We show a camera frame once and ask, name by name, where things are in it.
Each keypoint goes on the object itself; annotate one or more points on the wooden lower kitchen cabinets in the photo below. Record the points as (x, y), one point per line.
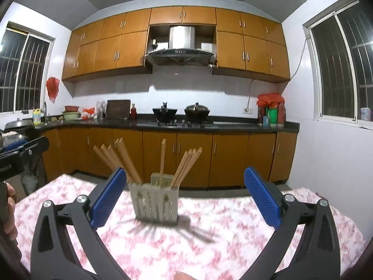
(233, 157)

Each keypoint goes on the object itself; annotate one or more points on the glass jars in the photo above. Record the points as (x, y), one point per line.
(101, 109)

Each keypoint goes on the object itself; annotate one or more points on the red plastic bag on wall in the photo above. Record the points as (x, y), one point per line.
(53, 89)

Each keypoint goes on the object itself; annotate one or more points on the wooden kitchen cabinets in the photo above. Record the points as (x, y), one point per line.
(116, 46)
(233, 157)

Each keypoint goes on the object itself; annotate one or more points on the person's left hand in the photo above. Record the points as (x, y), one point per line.
(11, 218)

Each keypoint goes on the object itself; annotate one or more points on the wooden upper kitchen cabinets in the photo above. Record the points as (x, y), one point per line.
(116, 46)

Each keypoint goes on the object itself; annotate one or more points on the green box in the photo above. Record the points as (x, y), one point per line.
(273, 116)

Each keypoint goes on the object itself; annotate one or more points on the barred window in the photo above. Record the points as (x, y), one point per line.
(341, 64)
(23, 70)

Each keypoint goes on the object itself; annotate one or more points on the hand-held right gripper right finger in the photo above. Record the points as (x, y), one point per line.
(262, 198)

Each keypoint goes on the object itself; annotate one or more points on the gas stove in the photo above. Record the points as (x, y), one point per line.
(183, 124)

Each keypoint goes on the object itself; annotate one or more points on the steel range hood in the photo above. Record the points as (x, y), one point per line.
(180, 46)

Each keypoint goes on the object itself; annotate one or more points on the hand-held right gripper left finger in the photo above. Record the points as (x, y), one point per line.
(107, 201)

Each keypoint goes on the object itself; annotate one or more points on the grey pot with lid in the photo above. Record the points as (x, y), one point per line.
(18, 124)

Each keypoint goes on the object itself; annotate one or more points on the red floral tablecloth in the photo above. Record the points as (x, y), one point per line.
(204, 256)

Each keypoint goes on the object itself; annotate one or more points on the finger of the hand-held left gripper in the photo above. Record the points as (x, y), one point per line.
(32, 145)

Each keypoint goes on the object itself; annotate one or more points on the black kitchen countertop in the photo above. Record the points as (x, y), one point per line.
(116, 124)

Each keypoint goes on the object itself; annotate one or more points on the red bag bundle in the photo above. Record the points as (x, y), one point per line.
(271, 99)

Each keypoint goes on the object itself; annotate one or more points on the red bottle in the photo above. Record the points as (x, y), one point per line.
(133, 112)

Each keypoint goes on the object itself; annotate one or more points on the green basin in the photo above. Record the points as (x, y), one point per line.
(72, 116)

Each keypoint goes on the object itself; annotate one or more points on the metal faucet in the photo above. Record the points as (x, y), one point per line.
(45, 110)

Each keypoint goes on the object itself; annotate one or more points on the orange plastic bag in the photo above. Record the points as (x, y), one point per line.
(89, 112)

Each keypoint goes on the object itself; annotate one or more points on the red bowl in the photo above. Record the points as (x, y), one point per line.
(72, 108)

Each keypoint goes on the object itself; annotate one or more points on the yellow detergent bottle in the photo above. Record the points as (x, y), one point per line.
(37, 118)

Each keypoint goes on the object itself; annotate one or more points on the perforated beige utensil holder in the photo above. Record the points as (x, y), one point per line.
(154, 201)

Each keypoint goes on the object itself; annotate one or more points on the dark cutting board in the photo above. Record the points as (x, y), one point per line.
(118, 109)

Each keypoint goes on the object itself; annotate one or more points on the white wall socket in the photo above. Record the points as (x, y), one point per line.
(247, 110)

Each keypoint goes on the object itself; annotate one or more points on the black wok with lid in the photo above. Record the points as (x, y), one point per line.
(197, 110)

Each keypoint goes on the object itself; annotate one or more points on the open black wok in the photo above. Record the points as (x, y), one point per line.
(164, 112)

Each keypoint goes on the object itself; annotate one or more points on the person's right hand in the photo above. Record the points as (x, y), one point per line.
(186, 276)

